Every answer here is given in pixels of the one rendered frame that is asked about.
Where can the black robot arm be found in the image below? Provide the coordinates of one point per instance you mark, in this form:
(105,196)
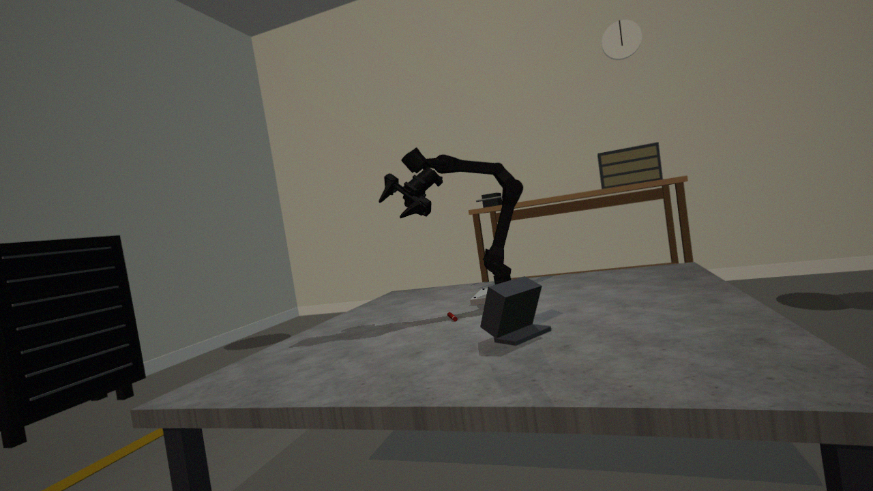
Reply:
(512,189)

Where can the dark grey panel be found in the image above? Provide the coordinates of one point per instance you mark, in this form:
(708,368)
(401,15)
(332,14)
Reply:
(509,311)

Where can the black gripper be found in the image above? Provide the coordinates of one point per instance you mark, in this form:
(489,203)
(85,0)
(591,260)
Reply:
(412,190)

